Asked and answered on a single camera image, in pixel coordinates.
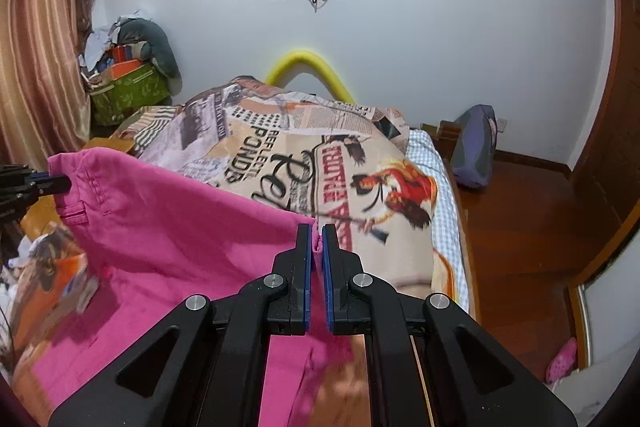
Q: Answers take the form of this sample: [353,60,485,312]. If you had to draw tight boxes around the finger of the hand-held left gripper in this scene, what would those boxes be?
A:
[0,163,71,223]

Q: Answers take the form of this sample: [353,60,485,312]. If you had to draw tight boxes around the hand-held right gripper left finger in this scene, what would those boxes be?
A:
[48,223,314,427]

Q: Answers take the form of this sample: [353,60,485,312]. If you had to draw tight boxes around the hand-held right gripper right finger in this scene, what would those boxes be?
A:
[321,224,592,427]

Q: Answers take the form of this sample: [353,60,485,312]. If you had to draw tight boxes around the pink pants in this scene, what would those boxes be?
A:
[30,148,371,427]

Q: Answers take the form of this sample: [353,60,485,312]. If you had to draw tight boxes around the green patterned storage box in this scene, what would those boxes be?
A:
[89,62,171,126]

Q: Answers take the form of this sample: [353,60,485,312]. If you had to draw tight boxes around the printed blanket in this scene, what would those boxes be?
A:
[11,77,442,388]

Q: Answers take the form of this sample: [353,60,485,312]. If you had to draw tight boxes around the orange box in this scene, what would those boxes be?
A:
[102,58,145,82]

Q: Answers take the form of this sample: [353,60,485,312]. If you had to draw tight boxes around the striped brown curtain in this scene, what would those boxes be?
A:
[0,0,116,158]

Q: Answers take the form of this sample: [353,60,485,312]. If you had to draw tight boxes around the checkered bed sheet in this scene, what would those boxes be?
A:
[406,129,476,315]

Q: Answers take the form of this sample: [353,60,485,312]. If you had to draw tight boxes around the grey plush toy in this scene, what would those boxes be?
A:
[116,18,182,80]

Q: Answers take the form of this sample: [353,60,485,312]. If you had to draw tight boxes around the purple grey bag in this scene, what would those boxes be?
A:
[451,104,498,190]

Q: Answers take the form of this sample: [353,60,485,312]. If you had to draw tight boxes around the yellow foam tube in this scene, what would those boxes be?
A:
[264,50,357,102]

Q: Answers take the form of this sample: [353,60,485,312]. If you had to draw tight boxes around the pink slipper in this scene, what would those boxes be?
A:
[545,338,579,384]

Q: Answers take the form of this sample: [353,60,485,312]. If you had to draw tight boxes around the wooden door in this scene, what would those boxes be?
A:
[570,0,640,228]

